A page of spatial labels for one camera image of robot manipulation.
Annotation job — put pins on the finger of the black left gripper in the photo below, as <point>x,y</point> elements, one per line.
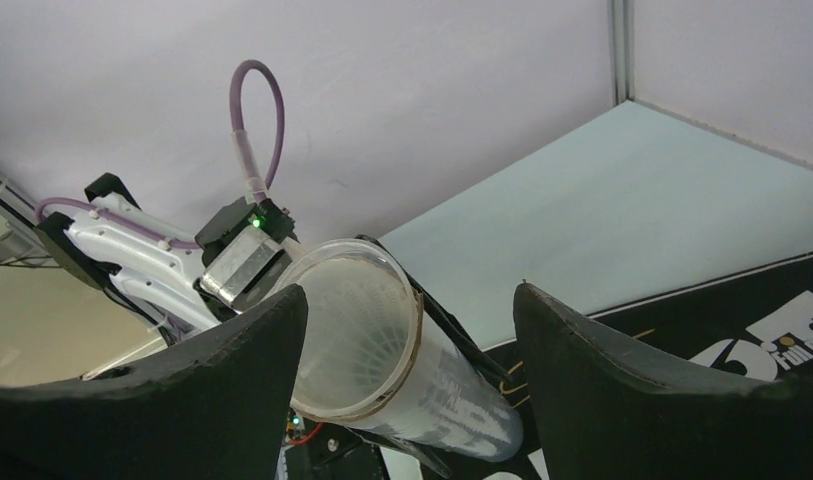
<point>493,364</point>

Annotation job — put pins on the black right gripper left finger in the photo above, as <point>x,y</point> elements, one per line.
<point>212,407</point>

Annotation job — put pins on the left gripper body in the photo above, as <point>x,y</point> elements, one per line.
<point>245,272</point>

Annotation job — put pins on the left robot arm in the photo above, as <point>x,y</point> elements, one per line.
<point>109,241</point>

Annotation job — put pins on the white shuttlecock tube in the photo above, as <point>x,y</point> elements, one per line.
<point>444,402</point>

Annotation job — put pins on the clear round tube lid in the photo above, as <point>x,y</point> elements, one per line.
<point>366,251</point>

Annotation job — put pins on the white shuttlecock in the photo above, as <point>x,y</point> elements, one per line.
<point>358,324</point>

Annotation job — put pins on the black racket bag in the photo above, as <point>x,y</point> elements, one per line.
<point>758,324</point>

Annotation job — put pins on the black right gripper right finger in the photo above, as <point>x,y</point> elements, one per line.
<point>608,406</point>

